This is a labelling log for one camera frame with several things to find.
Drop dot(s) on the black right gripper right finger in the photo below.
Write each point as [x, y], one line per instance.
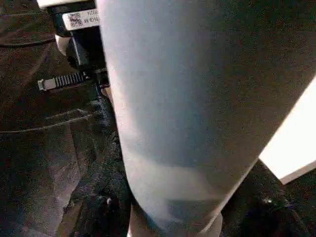
[271, 212]

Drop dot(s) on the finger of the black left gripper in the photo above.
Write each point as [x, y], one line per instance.
[102, 106]

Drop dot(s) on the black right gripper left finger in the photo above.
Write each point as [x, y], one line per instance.
[103, 212]

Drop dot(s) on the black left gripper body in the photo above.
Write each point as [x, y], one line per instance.
[66, 80]

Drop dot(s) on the white plastic table leg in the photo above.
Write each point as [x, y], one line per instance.
[185, 98]

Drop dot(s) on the white flat board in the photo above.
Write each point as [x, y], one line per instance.
[296, 138]

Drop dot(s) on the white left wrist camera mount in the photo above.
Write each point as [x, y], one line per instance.
[61, 3]

